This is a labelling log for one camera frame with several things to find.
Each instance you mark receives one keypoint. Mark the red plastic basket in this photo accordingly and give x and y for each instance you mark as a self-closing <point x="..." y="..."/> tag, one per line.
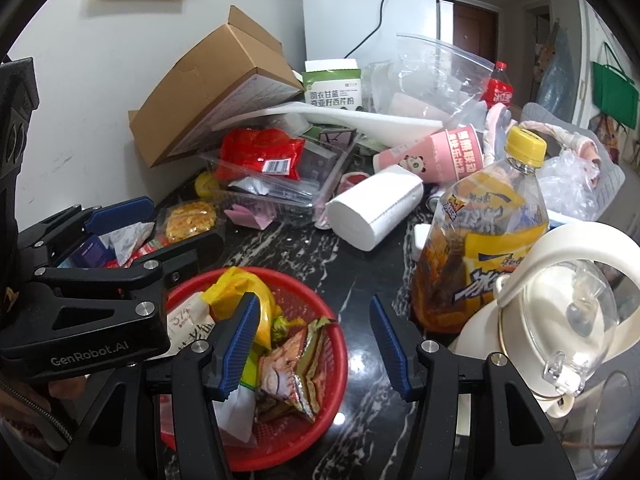
<point x="330" y="360"/>

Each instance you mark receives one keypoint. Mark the large green tote bag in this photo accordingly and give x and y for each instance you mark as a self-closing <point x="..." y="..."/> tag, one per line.
<point x="617" y="97"/>

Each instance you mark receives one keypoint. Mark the yellow snack packet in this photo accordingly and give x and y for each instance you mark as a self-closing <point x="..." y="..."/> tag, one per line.
<point x="240" y="285"/>

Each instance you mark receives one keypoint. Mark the white leaf-print packet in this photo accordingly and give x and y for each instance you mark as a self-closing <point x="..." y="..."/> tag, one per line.
<point x="127" y="240"/>

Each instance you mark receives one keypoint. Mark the red green sachet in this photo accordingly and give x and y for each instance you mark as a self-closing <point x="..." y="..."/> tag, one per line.
<point x="150" y="249"/>

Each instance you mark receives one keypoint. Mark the red barcode snack bag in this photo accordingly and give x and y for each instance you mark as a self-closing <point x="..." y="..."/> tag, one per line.
<point x="260" y="152"/>

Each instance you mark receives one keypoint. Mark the white toilet paper roll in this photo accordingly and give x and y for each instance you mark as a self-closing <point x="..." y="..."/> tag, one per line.
<point x="372" y="207"/>

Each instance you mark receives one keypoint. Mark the pink paper sachet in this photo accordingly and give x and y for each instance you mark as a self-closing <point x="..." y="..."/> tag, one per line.
<point x="247" y="216"/>

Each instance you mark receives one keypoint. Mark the clear zip bag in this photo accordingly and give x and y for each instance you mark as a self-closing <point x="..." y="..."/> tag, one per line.
<point x="440" y="75"/>

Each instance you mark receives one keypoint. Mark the yellow lemon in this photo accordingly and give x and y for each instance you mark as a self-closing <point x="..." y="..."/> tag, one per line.
<point x="206" y="185"/>

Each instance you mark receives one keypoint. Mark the red gold snack packet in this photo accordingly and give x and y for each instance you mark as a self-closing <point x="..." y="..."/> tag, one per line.
<point x="320" y="345"/>

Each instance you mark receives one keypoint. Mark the dark blue box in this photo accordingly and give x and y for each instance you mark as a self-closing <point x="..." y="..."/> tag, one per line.
<point x="90" y="254"/>

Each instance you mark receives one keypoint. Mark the pink white cloth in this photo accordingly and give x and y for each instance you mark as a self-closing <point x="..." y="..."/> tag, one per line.
<point x="565" y="137"/>

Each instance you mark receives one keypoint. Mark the hanging bluish plastic bag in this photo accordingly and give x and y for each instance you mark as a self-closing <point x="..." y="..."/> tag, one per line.
<point x="555" y="75"/>

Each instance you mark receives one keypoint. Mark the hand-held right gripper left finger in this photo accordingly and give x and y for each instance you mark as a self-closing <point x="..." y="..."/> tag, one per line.
<point x="240" y="345"/>

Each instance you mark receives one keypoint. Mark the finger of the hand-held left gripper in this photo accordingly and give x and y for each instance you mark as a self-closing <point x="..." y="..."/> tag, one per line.
<point x="120" y="212"/>
<point x="175" y="260"/>

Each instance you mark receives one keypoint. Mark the white foam sheet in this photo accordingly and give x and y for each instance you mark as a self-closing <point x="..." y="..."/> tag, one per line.
<point x="360" y="122"/>

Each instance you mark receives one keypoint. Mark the crumpled clear plastic bag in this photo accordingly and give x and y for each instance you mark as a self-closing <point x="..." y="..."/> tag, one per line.
<point x="570" y="185"/>

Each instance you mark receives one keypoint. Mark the pink panda paper cup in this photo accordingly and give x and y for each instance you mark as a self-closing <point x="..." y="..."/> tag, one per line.
<point x="435" y="157"/>

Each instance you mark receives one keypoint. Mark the brown door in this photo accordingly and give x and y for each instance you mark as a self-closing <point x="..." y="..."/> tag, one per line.
<point x="475" y="35"/>

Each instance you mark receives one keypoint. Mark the person's left hand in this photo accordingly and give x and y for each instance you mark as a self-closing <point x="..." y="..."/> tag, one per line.
<point x="67" y="387"/>

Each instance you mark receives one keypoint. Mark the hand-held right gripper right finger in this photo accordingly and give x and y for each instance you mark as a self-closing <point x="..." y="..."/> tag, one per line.
<point x="390" y="350"/>

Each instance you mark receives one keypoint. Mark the white charger adapter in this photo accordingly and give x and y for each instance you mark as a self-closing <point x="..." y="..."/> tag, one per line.
<point x="421" y="240"/>

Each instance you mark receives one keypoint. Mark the green white carton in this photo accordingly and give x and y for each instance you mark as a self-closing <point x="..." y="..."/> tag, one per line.
<point x="330" y="90"/>

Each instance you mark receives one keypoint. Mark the clear plastic container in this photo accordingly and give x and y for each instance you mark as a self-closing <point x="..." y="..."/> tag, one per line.
<point x="300" y="195"/>

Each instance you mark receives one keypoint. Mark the clear glass mug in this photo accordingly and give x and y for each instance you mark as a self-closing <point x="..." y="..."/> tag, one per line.
<point x="610" y="420"/>

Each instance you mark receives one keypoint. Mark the yellow dried flower bag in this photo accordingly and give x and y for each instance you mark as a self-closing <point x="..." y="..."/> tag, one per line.
<point x="190" y="222"/>

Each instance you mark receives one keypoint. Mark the dark brown gold snack packet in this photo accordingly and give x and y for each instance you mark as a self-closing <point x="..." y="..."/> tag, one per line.
<point x="280" y="365"/>

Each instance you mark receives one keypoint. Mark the white fridge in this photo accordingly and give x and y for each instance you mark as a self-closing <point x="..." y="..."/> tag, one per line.
<point x="345" y="25"/>

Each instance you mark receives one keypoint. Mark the brown cardboard box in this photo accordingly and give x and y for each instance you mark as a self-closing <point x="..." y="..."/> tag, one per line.
<point x="210" y="95"/>

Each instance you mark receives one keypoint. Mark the red cola bottle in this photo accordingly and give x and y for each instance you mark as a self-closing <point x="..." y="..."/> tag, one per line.
<point x="499" y="87"/>

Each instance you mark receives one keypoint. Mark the yellow-cap tea bottle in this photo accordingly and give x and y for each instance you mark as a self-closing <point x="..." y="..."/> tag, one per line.
<point x="480" y="240"/>

